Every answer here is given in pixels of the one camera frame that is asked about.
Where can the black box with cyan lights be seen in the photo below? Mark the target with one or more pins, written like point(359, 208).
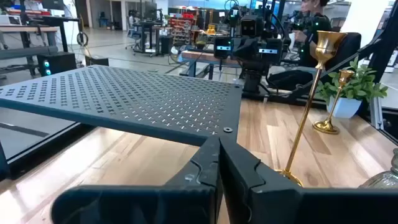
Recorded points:
point(57, 63)

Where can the black office chair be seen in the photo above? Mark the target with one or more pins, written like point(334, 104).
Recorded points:
point(348, 46)

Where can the short brass candlestick holder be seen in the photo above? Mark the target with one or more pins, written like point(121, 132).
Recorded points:
point(326, 126)

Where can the wooden desk with black legs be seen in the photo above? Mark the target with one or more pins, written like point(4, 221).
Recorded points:
point(28, 29)

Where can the silver aluminium extrusion bracket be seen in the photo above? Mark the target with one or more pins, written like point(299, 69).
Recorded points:
point(377, 115)

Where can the green plant in white pot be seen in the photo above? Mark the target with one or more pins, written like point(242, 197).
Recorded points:
point(345, 105)

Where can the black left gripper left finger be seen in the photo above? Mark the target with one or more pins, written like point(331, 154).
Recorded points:
point(186, 199)

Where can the red parts bin rack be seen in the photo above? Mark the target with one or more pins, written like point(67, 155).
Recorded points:
point(182, 28)

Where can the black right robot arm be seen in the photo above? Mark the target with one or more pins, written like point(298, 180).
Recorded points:
point(252, 77)

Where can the black perforated metal shelf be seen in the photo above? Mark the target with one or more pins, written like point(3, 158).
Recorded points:
point(140, 99)

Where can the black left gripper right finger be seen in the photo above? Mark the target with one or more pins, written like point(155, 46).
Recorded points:
point(264, 202)

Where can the tall brass candlestick holder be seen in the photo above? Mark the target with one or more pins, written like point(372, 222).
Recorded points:
point(306, 109)

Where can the clear ribbed glass candle holder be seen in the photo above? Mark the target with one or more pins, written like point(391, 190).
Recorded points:
point(384, 180)

